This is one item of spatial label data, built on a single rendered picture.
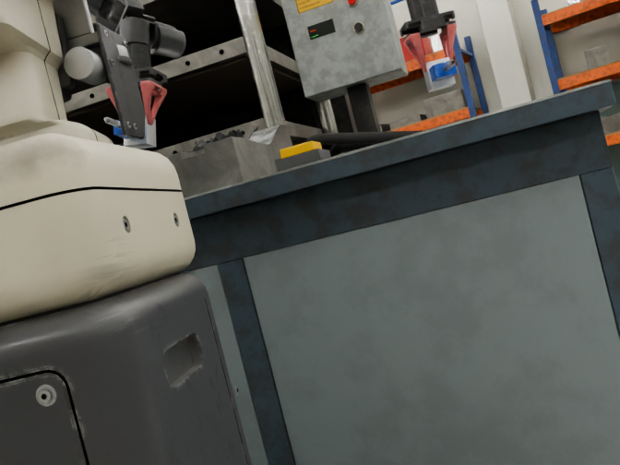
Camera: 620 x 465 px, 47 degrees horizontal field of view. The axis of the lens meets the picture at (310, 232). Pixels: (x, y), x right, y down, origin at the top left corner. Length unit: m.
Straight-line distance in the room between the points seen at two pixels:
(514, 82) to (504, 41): 0.42
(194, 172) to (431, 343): 0.53
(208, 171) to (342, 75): 0.92
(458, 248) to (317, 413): 0.39
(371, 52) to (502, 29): 5.62
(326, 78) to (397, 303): 1.08
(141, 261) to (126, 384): 0.10
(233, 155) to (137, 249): 0.76
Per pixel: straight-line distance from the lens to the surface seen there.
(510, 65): 7.67
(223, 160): 1.31
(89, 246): 0.51
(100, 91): 2.39
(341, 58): 2.17
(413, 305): 1.23
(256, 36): 2.12
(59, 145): 0.52
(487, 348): 1.23
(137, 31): 1.44
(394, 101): 8.28
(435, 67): 1.44
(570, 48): 7.90
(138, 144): 1.39
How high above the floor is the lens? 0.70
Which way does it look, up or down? 1 degrees down
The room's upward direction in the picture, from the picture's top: 14 degrees counter-clockwise
